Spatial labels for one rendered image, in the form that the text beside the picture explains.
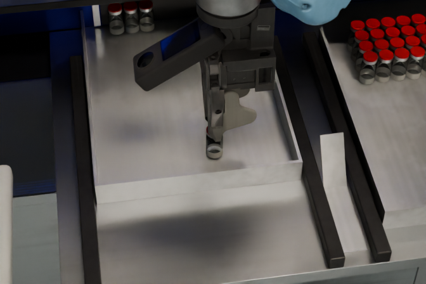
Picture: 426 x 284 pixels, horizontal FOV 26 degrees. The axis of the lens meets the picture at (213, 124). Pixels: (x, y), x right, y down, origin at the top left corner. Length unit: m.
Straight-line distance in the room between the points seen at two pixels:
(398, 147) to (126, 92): 0.38
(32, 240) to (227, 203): 0.57
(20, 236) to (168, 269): 0.58
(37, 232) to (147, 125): 0.45
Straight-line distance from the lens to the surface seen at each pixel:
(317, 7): 0.88
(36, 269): 1.72
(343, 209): 1.16
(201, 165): 1.20
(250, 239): 1.13
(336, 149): 1.17
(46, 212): 1.59
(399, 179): 1.20
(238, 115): 1.13
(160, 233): 1.13
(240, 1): 1.00
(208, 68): 1.06
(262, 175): 1.17
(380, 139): 1.25
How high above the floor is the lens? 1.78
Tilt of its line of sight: 46 degrees down
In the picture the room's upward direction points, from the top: straight up
